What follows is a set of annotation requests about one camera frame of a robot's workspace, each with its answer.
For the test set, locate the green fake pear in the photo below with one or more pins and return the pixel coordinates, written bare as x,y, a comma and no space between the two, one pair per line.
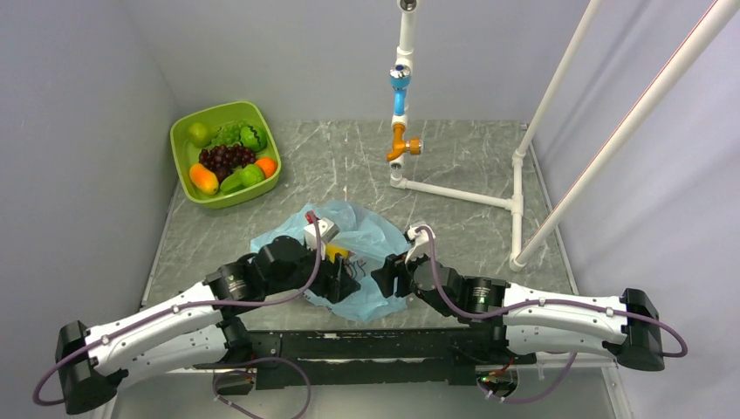
199,135

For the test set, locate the dark red fake grapes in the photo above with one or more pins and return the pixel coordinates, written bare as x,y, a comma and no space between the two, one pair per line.
223,161

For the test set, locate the blue printed plastic bag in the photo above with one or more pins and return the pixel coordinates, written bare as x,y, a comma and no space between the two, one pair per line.
369,237

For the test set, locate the green fake grapes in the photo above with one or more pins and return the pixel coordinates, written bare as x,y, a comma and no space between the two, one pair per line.
227,134

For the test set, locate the orange fake fruit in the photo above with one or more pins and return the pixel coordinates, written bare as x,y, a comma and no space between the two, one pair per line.
268,166

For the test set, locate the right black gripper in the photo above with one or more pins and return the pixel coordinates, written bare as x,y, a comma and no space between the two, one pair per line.
394,265

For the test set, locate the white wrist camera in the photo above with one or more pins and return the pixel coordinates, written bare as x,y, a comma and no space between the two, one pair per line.
420,237
319,231

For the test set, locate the green plastic tray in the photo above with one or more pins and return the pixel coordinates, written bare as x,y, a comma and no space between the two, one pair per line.
185,154

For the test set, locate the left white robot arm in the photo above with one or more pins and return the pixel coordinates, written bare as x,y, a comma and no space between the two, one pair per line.
93,361

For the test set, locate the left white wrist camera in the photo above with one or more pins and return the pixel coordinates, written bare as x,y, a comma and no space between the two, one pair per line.
319,231

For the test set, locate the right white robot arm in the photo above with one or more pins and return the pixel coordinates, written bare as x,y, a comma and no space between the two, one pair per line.
519,320

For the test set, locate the yellow fake fruit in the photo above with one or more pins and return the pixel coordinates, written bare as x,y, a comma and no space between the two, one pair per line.
334,252

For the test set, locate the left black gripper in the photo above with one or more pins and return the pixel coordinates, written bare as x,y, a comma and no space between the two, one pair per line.
334,281

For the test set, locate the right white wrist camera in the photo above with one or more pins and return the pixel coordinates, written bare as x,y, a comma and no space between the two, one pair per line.
420,237

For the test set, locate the orange fake mango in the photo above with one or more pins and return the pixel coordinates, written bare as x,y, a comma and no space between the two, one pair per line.
204,179

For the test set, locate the green fake fruit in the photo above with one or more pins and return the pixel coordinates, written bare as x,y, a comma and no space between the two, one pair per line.
231,183
251,175

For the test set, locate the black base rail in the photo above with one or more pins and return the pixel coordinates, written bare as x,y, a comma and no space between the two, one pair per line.
371,356

